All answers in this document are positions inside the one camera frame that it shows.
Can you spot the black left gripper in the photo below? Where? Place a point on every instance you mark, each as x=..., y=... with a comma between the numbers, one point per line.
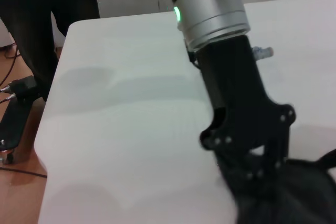
x=236, y=90

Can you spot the dark blue rag with loop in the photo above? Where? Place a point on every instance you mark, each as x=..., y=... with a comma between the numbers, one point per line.
x=288, y=197

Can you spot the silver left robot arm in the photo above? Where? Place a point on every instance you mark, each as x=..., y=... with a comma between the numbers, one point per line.
x=210, y=11

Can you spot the person in black trousers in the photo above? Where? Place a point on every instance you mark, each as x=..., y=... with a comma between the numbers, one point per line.
x=31, y=24

